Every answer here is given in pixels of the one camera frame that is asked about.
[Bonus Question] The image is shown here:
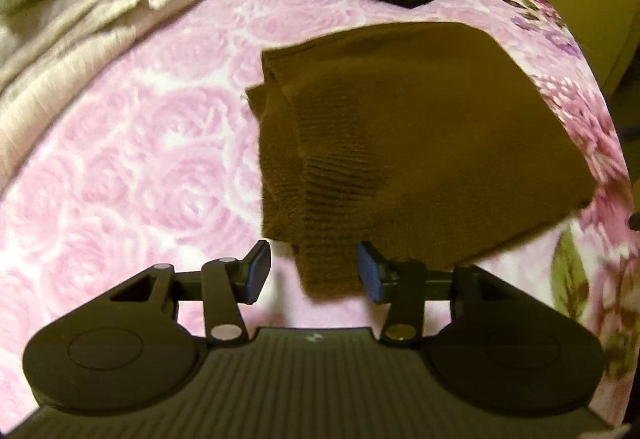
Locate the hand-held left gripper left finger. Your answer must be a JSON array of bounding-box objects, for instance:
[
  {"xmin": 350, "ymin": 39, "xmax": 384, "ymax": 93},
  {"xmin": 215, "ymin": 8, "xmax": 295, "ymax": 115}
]
[{"xmin": 108, "ymin": 240, "xmax": 272, "ymax": 346}]

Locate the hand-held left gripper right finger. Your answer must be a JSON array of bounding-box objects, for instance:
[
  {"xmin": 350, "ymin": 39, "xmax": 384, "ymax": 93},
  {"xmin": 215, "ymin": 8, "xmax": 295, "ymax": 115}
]
[{"xmin": 356, "ymin": 241, "xmax": 512, "ymax": 348}]

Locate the brown knitted sweater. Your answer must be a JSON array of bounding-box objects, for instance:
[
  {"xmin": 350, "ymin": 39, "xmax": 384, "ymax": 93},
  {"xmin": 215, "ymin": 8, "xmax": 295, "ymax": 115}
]
[{"xmin": 244, "ymin": 22, "xmax": 597, "ymax": 301}]

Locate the pink floral blanket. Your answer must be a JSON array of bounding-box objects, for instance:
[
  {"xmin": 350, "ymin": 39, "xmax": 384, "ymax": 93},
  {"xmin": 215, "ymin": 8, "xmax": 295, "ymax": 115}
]
[{"xmin": 0, "ymin": 0, "xmax": 635, "ymax": 420}]

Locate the beige rumpled quilt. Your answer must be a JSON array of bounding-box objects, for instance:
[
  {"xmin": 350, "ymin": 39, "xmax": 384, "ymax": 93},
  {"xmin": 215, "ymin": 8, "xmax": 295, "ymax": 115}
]
[{"xmin": 0, "ymin": 0, "xmax": 311, "ymax": 190}]

